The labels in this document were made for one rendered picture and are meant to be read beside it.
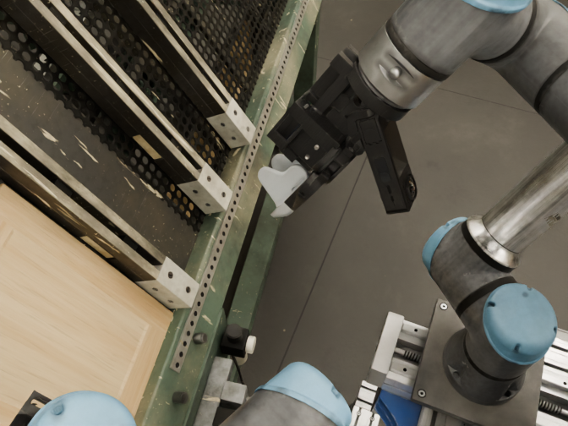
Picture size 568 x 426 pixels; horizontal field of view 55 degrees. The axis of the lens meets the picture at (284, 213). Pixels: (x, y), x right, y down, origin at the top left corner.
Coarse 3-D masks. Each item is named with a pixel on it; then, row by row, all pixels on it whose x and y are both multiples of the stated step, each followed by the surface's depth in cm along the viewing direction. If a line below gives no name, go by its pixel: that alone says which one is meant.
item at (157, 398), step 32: (288, 0) 200; (320, 0) 211; (288, 32) 186; (288, 64) 183; (256, 96) 169; (288, 96) 181; (256, 160) 160; (256, 192) 158; (192, 256) 137; (224, 256) 142; (224, 288) 140; (160, 352) 122; (192, 352) 127; (160, 384) 118; (192, 384) 126; (160, 416) 116
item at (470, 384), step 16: (464, 336) 100; (448, 352) 104; (464, 352) 99; (448, 368) 103; (464, 368) 100; (464, 384) 100; (480, 384) 98; (496, 384) 96; (512, 384) 98; (480, 400) 100; (496, 400) 99
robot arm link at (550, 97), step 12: (564, 72) 46; (552, 84) 46; (564, 84) 46; (540, 96) 48; (552, 96) 47; (564, 96) 46; (540, 108) 48; (552, 108) 47; (564, 108) 46; (552, 120) 48; (564, 120) 46; (564, 132) 47
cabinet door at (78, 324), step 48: (0, 192) 96; (0, 240) 95; (48, 240) 103; (0, 288) 94; (48, 288) 102; (96, 288) 111; (0, 336) 93; (48, 336) 101; (96, 336) 110; (144, 336) 120; (0, 384) 92; (48, 384) 99; (96, 384) 108; (144, 384) 118
